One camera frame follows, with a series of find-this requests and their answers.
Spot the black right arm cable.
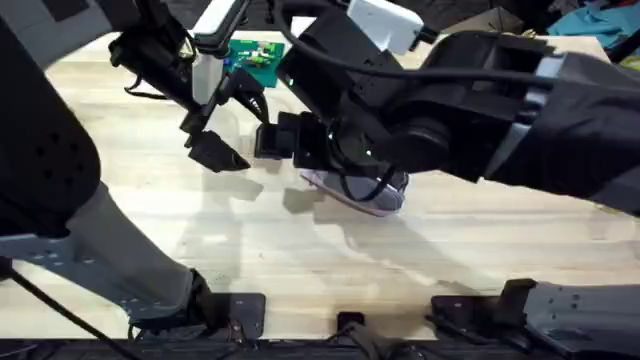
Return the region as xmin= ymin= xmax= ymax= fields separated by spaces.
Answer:
xmin=272 ymin=0 xmax=554 ymax=89

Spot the brown cardboard box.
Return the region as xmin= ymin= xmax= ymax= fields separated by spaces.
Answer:
xmin=439 ymin=6 xmax=526 ymax=36

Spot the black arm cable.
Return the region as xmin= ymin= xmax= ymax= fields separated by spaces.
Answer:
xmin=272 ymin=0 xmax=554 ymax=89
xmin=0 ymin=267 xmax=144 ymax=360

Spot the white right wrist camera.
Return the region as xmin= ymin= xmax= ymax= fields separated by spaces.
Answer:
xmin=346 ymin=0 xmax=440 ymax=57

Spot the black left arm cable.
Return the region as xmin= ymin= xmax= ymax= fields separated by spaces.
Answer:
xmin=0 ymin=267 xmax=144 ymax=360

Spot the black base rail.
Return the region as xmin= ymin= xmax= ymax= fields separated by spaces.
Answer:
xmin=0 ymin=310 xmax=640 ymax=360

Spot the teal cloth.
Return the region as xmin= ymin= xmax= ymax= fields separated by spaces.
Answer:
xmin=546 ymin=0 xmax=640 ymax=50

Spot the green board with toy blocks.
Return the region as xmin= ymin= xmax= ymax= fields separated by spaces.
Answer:
xmin=224 ymin=38 xmax=286 ymax=89

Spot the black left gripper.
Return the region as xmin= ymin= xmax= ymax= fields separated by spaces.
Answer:
xmin=108 ymin=0 xmax=272 ymax=174

